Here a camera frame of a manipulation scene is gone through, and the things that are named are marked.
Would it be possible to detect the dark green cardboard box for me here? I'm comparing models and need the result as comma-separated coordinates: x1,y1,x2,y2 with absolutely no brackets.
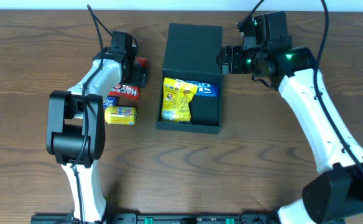
156,23,223,134

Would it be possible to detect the blue Oreo cookie pack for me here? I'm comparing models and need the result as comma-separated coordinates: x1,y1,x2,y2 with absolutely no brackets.
186,80,219,97

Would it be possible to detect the red Hacks candy bag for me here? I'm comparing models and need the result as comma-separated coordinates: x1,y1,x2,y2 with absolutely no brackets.
108,57,147,100

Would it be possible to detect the yellow snack bag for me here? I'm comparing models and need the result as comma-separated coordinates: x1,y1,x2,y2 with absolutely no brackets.
161,77,198,123

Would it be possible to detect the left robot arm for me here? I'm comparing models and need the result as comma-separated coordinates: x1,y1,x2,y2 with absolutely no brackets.
46,31,145,223

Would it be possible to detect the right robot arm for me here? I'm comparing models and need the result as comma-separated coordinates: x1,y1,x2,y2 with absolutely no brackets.
217,11,363,223

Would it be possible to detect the blue Eclipse mint tin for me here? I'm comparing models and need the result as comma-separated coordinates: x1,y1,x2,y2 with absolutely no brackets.
103,96,118,109

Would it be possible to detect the yellow Mentos gum bottle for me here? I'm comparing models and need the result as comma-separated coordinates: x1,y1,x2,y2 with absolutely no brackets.
104,106,137,125

